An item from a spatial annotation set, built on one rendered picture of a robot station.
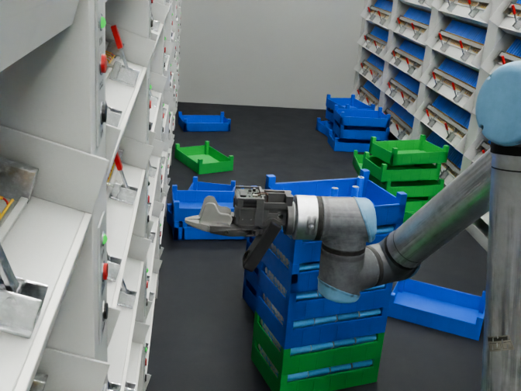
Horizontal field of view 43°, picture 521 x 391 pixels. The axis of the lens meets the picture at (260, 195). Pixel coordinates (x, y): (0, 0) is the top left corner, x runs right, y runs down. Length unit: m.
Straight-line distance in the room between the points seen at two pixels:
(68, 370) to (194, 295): 1.61
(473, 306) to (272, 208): 1.24
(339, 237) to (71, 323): 0.79
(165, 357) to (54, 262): 1.47
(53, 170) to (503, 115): 0.63
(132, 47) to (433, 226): 0.66
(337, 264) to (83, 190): 0.85
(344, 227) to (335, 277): 0.11
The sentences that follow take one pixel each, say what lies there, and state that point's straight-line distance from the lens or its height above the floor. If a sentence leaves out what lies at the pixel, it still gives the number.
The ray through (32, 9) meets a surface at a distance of 0.37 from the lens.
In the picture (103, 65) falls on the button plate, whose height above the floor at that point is 1.00.
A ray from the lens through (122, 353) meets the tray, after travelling 1.09.
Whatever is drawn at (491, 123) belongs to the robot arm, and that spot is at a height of 0.90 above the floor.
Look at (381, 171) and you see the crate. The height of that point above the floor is 0.21.
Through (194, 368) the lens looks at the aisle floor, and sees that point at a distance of 1.90.
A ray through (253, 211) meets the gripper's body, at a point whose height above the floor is 0.62.
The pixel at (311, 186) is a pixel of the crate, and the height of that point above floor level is 0.52.
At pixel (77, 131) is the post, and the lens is 0.55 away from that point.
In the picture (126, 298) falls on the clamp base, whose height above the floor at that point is 0.51.
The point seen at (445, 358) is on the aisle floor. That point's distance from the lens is 2.10.
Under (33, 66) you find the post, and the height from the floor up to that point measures 1.00.
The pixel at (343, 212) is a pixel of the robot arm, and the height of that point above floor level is 0.63.
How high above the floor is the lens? 1.10
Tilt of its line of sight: 20 degrees down
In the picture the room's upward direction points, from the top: 5 degrees clockwise
